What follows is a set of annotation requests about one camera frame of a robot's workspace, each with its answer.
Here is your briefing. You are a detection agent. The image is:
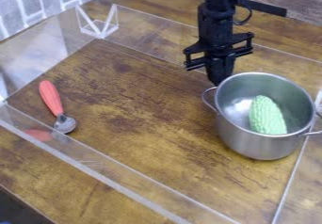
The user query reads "black cable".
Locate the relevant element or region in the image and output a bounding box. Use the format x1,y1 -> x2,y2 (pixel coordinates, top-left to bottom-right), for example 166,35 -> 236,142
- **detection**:
232,0 -> 254,26

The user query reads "black strip on wall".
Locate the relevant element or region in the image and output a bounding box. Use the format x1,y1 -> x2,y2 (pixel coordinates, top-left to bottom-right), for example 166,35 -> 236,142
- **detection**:
246,0 -> 288,17

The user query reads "clear acrylic corner bracket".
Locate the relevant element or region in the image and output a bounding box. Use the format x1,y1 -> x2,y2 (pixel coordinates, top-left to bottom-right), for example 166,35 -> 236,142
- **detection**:
75,4 -> 118,39

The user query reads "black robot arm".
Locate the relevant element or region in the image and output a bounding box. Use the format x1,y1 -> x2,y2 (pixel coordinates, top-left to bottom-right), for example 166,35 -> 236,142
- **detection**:
183,0 -> 254,86

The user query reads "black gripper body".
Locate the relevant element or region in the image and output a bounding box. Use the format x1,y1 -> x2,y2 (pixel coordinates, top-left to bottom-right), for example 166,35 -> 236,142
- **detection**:
183,9 -> 254,71

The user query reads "silver metal pot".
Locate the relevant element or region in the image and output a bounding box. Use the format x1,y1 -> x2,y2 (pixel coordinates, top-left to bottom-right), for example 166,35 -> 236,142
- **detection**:
202,72 -> 322,160

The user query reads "green knitted object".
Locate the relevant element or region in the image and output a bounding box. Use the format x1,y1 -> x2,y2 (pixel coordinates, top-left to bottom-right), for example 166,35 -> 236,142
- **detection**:
249,95 -> 288,135

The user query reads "clear acrylic enclosure wall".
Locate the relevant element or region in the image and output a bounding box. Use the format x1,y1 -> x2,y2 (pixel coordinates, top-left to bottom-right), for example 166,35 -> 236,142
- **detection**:
0,104 -> 241,224

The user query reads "orange handled metal spoon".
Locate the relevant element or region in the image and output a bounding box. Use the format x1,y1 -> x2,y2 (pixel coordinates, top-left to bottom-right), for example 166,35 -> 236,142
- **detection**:
39,80 -> 77,134

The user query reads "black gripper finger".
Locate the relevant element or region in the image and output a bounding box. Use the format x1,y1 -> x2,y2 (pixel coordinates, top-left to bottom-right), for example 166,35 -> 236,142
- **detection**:
205,58 -> 224,86
222,55 -> 236,80

